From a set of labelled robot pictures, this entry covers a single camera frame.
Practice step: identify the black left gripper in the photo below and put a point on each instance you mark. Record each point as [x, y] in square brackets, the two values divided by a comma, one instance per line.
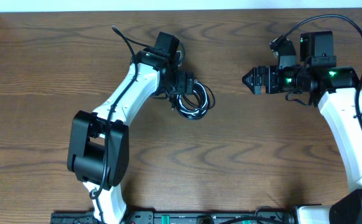
[181, 88]

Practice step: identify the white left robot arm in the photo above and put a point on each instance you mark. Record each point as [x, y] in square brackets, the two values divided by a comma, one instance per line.
[98, 152]

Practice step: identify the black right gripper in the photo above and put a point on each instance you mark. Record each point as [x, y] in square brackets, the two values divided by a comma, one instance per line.
[270, 71]

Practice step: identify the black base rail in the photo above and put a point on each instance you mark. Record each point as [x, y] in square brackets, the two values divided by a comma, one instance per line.
[149, 217]

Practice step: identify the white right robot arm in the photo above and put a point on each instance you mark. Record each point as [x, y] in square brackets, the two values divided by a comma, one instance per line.
[332, 90]

